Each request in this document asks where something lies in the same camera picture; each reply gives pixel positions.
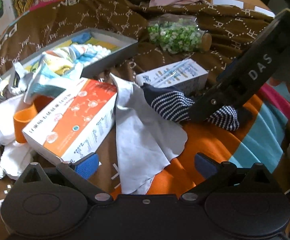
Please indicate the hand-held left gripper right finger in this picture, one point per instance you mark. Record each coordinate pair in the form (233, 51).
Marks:
(206, 166)

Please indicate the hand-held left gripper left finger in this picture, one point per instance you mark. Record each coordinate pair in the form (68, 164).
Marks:
(86, 166)

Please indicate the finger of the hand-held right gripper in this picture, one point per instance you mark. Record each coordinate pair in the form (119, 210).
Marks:
(244, 80)

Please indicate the grey cloth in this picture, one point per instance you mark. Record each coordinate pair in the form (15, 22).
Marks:
(140, 142)

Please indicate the navy striped sock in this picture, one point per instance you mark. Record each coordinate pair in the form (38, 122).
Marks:
(164, 102)

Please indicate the white towel with coloured stripes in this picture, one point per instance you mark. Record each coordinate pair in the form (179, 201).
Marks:
(47, 85)

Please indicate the yellow cloth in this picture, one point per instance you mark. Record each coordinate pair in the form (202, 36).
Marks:
(60, 69)

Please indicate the grey tray with frog picture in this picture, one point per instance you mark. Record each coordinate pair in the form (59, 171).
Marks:
(110, 57)

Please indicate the white waffle cloth blue print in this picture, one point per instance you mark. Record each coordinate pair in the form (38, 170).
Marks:
(95, 51)

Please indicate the orange and white box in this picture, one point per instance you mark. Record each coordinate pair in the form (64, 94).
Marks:
(72, 120)

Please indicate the white box with blue print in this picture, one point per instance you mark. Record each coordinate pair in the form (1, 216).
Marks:
(184, 72)

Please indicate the orange cup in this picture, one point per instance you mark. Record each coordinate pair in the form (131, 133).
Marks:
(22, 122)

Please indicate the glass jar of green beads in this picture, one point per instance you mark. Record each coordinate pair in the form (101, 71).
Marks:
(177, 33)

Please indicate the crumpled white wrapper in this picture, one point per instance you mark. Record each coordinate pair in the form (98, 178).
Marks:
(20, 80)

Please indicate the brown printed blanket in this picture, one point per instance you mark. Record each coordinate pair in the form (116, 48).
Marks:
(85, 12)

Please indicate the group of cartoon wall posters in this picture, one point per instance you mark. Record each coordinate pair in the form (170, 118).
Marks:
(22, 2)

